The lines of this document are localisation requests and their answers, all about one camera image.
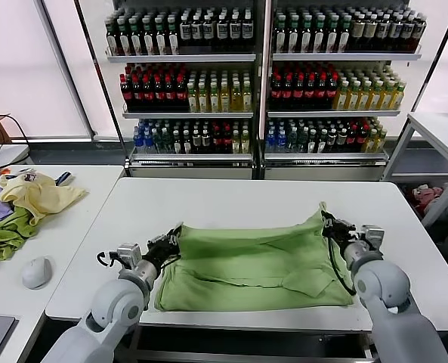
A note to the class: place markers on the beige label dark bottle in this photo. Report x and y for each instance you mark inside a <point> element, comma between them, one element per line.
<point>357,34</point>
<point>369,34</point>

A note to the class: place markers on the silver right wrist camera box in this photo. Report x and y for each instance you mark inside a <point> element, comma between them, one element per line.
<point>372,236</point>

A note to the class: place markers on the thin black metal pole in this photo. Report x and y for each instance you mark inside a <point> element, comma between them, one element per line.
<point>433,56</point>
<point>101,83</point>

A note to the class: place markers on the dark bottle white label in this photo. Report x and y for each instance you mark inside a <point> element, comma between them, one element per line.
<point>407,34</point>
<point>382,34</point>
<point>419,33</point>
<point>394,34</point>

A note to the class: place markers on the pale yellow garment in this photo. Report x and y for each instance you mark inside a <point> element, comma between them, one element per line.
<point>46,198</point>

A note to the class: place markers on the pink clothes pile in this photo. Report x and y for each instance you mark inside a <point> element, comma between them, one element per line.
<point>425,194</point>

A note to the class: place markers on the red cap cola bottle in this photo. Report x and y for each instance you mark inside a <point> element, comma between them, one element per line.
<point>148,94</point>
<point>181,94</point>
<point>321,94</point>
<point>298,94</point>
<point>125,94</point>
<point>159,94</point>
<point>136,94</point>
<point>309,94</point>
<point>287,94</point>
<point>332,94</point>
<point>170,94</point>
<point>275,94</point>

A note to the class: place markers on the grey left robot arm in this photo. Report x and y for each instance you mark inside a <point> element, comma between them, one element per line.
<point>114,302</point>

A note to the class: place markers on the crumpled green garment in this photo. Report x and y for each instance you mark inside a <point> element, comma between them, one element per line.
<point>4,236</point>

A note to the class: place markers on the white cap black tea bottle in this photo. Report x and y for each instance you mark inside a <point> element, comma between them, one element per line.
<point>196,32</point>
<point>186,32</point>
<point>235,31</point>
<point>208,32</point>
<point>247,31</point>
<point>222,32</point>

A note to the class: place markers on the dark drink bottle white cap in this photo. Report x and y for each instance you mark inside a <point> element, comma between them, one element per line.
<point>332,143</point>
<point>197,143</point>
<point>177,143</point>
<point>206,143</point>
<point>342,143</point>
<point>187,143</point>

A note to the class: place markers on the grey white computer mouse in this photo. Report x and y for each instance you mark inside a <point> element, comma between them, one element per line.
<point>36,274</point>

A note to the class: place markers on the grey window frame bar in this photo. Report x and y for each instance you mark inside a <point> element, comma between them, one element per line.
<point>67,72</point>

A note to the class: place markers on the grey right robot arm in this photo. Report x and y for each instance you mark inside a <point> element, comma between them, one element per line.
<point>382,287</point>

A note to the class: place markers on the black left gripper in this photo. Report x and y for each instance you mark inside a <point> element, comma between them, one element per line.
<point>163,255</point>

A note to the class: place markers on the blue black handheld tool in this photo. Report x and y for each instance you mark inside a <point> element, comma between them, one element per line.
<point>64,178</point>

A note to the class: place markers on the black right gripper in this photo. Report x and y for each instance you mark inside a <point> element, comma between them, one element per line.
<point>344,238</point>

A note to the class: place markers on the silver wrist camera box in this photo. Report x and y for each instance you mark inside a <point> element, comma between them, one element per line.
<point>128,255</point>
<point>372,236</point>

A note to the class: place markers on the small red label cola bottle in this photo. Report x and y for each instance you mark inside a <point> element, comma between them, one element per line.
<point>227,143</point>
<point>351,143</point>
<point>217,143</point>
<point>361,143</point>

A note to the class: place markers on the metal drinks shelf unit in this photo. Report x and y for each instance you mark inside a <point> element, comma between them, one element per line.
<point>344,57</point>
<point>182,58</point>

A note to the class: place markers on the blue water bottle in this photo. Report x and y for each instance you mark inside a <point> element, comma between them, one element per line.
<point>270,143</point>
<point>137,143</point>
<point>148,143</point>
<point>281,143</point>

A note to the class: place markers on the green cap dark juice bottle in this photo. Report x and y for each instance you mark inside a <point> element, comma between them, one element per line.
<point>148,39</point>
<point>280,38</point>
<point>319,38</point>
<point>124,39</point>
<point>136,39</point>
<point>306,38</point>
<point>173,39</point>
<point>160,39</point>
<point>344,38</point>
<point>331,38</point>
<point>112,39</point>
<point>293,38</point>

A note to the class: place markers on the light green t-shirt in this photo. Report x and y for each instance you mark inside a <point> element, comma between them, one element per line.
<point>254,272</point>

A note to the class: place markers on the small yellow drink bottle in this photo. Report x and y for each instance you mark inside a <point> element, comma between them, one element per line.
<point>245,144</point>
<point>371,144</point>
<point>236,144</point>
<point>380,144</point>

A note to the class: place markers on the clear drink bottle white cap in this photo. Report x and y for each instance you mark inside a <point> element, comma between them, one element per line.
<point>312,143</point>
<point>322,143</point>

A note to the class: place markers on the white metal frame table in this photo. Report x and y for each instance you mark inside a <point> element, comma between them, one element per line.
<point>399,151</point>

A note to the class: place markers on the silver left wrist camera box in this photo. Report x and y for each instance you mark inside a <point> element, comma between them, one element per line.
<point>128,255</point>

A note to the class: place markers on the green soda bottle white cap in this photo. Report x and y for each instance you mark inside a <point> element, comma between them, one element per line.
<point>157,143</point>
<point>303,143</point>
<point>167,143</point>
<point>292,143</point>

